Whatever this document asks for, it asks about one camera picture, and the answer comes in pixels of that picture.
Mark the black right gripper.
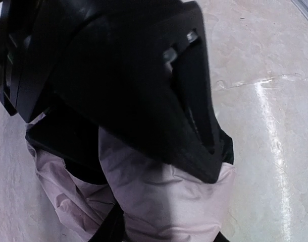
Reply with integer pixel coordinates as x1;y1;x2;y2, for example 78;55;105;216
0;1;98;123

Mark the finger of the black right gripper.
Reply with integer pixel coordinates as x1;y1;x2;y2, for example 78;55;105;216
26;1;234;184

